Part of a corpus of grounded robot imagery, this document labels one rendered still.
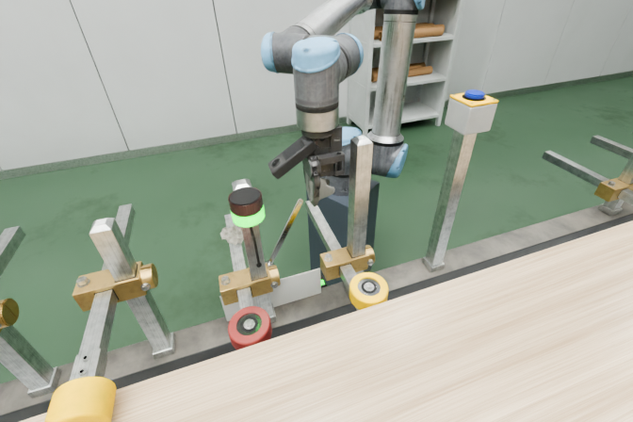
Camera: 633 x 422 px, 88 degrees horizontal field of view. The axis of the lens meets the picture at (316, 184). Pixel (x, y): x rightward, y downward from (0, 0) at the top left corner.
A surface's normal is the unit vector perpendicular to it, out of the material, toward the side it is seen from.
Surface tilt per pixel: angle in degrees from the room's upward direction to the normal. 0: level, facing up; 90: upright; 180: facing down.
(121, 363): 0
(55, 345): 0
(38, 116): 90
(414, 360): 0
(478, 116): 90
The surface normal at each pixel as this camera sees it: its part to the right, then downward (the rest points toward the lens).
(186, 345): -0.03, -0.83
